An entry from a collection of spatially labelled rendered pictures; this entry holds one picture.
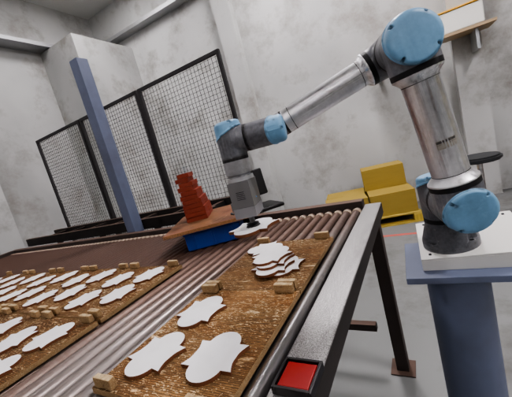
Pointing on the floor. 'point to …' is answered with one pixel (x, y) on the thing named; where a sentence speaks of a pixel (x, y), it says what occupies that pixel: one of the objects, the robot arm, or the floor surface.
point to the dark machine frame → (153, 218)
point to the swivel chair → (265, 191)
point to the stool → (487, 162)
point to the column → (465, 324)
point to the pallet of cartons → (385, 192)
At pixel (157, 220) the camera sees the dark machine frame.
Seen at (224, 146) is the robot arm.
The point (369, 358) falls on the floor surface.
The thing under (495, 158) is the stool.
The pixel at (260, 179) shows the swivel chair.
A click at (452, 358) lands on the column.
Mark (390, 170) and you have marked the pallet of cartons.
